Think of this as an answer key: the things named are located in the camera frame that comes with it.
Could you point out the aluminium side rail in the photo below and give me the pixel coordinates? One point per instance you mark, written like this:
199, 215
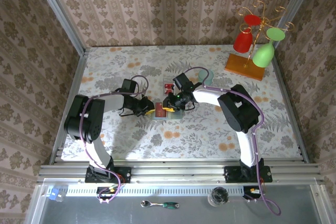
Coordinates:
78, 72
285, 95

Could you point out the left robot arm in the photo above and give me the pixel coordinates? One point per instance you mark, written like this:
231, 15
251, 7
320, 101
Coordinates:
86, 119

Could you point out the teal plastic cup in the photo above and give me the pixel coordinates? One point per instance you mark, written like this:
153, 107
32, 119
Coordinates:
208, 79

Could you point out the blue plug connector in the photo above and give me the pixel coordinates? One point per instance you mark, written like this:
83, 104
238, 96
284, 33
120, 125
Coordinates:
53, 193

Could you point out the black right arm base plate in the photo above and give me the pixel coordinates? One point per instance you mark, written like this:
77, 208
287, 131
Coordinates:
231, 175

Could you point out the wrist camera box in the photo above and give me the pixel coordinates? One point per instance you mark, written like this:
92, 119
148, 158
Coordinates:
130, 85
182, 81

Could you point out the clear glass jar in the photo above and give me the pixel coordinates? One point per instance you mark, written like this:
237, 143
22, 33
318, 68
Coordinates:
218, 196

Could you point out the floral tablecloth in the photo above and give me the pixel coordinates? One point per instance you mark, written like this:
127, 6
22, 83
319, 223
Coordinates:
157, 61

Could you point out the red credit card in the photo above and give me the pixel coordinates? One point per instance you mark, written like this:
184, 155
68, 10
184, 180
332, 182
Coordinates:
168, 89
159, 112

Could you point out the green plastic wine glass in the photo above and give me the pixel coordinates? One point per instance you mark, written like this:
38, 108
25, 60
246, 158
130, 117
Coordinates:
262, 56

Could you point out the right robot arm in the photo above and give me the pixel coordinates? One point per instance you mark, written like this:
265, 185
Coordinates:
241, 108

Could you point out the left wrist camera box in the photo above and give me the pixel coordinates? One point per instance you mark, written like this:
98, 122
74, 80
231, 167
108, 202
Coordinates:
130, 85

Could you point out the grey metal shelf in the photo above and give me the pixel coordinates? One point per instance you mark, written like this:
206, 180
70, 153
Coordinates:
78, 213

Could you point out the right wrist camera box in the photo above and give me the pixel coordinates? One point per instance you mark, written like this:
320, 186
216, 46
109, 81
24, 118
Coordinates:
182, 81

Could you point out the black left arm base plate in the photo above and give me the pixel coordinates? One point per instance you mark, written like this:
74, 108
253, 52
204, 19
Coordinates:
123, 174

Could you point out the aluminium frame cross rail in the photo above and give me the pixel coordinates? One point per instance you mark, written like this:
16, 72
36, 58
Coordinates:
170, 171

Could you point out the red plastic wine glass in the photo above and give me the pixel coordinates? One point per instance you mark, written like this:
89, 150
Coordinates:
242, 41

